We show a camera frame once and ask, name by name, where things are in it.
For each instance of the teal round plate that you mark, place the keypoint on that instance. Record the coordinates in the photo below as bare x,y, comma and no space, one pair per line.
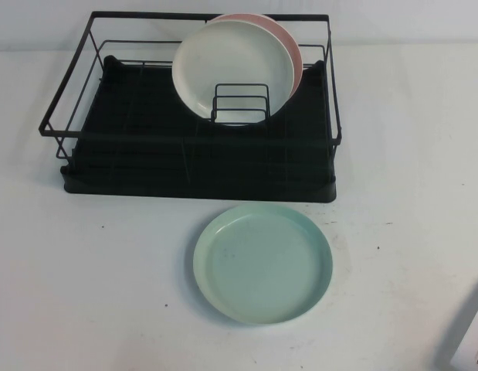
262,266

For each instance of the cream round plate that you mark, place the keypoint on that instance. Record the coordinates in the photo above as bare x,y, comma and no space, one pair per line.
231,62

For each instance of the pink round plate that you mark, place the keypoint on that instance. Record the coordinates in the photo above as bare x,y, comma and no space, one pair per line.
289,46

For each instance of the black plastic drip tray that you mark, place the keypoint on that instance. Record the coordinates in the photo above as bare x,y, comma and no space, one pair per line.
146,178

